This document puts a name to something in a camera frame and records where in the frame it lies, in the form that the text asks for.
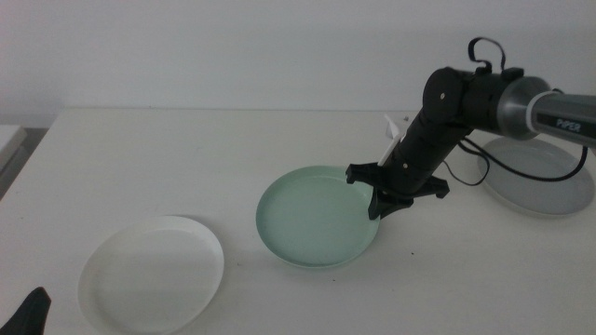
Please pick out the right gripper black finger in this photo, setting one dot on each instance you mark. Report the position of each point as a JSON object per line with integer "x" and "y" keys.
{"x": 398, "y": 202}
{"x": 377, "y": 205}

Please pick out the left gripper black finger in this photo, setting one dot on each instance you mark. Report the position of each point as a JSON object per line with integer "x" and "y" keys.
{"x": 28, "y": 316}

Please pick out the pale green shallow bowl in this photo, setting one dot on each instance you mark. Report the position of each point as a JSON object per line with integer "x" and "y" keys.
{"x": 312, "y": 218}

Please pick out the grey shallow bowl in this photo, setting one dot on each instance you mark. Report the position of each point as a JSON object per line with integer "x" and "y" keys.
{"x": 535, "y": 195}

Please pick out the white shallow bowl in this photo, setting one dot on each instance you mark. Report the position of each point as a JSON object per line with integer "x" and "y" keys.
{"x": 149, "y": 274}

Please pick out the black right Piper arm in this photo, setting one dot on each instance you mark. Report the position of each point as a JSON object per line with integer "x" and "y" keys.
{"x": 442, "y": 95}

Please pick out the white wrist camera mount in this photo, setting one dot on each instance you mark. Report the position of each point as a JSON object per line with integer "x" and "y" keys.
{"x": 390, "y": 151}

